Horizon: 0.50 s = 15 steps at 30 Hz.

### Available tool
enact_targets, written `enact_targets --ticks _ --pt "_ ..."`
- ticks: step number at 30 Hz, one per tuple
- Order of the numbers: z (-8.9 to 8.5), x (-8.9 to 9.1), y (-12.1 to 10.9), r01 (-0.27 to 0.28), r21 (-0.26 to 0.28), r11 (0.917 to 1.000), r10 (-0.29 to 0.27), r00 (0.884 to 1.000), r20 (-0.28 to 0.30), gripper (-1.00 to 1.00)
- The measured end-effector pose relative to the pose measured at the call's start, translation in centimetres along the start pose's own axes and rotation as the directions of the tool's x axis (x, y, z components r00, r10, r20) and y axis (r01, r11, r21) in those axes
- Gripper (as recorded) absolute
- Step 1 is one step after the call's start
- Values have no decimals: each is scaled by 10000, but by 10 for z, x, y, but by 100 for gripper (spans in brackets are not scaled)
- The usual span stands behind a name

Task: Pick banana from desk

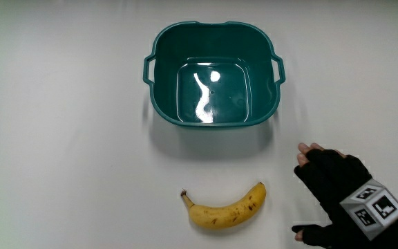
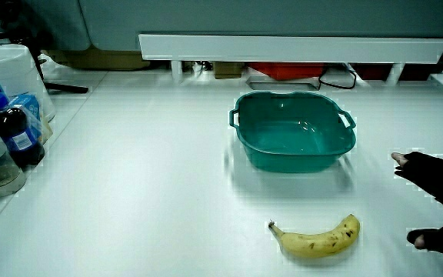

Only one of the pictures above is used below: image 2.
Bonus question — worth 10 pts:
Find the red plastic box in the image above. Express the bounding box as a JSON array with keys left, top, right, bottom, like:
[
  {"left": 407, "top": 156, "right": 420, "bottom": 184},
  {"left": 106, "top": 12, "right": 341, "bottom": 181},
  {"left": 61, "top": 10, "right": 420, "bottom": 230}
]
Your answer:
[{"left": 248, "top": 62, "right": 325, "bottom": 82}]

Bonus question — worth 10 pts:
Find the black cable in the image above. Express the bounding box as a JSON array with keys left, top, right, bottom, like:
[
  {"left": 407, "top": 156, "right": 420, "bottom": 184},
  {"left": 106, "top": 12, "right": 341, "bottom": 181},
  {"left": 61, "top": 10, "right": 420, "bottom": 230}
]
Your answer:
[{"left": 318, "top": 65, "right": 358, "bottom": 91}]

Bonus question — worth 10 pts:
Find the white plastic bucket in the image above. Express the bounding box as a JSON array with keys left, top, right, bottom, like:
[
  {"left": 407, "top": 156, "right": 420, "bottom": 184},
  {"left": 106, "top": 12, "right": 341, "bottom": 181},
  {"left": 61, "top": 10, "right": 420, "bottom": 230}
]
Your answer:
[{"left": 0, "top": 43, "right": 57, "bottom": 122}]

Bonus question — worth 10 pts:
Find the person's right hand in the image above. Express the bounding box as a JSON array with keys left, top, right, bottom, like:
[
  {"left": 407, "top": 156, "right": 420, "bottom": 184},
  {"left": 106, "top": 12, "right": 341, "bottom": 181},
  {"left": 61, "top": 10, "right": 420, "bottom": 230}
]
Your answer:
[{"left": 391, "top": 151, "right": 443, "bottom": 263}]

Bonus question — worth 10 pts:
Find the dark cola bottle blue cap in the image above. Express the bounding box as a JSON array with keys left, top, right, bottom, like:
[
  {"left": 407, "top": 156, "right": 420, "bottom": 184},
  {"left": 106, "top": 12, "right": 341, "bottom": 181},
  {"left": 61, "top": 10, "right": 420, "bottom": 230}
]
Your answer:
[{"left": 0, "top": 92, "right": 46, "bottom": 169}]

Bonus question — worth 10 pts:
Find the black tripod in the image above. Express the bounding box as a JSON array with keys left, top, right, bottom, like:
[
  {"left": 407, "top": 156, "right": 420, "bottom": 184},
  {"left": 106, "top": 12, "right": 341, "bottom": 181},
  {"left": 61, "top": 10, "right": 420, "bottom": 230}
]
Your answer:
[{"left": 0, "top": 0, "right": 90, "bottom": 95}]

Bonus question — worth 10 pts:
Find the white desktop shelf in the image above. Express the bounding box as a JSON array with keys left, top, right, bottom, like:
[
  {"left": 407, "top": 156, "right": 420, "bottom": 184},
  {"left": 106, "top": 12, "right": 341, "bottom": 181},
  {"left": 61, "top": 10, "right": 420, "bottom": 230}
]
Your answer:
[{"left": 138, "top": 33, "right": 443, "bottom": 86}]

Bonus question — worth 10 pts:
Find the white desk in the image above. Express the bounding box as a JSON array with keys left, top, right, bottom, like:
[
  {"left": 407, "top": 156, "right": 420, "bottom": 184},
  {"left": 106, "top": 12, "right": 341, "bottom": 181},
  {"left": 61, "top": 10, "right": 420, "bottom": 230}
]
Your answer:
[{"left": 0, "top": 67, "right": 443, "bottom": 277}]

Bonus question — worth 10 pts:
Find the brown cardboard box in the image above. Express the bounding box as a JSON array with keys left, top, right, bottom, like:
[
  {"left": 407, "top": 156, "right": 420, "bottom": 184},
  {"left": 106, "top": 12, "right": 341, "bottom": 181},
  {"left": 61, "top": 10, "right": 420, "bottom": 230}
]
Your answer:
[{"left": 46, "top": 47, "right": 152, "bottom": 72}]

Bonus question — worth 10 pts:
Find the blue carton pack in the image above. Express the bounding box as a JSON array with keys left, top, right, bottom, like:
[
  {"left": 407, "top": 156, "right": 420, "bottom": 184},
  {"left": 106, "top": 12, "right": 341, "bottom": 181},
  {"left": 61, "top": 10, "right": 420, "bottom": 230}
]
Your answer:
[{"left": 8, "top": 93, "right": 54, "bottom": 145}]

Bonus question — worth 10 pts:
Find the teal plastic basin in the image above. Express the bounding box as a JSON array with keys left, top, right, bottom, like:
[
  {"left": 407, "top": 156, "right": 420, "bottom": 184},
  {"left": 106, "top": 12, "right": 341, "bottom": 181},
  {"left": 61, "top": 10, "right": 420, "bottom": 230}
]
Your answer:
[{"left": 228, "top": 90, "right": 358, "bottom": 174}]

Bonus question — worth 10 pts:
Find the yellow banana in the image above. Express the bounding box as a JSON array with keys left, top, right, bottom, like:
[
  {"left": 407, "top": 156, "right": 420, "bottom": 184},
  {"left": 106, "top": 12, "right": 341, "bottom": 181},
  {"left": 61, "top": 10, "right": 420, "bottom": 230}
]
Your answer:
[{"left": 268, "top": 213, "right": 361, "bottom": 259}]

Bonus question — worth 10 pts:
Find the small olive box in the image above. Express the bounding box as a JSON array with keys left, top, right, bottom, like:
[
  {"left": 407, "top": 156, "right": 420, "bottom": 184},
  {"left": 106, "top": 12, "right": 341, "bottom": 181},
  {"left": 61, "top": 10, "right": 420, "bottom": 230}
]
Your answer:
[{"left": 213, "top": 62, "right": 245, "bottom": 80}]

